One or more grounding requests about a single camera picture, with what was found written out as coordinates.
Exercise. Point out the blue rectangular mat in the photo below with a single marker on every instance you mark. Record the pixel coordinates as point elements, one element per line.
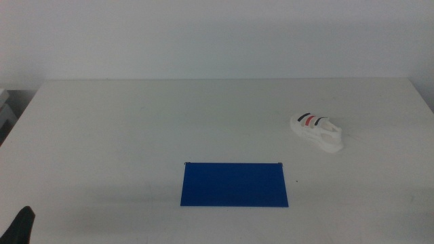
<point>234,185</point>

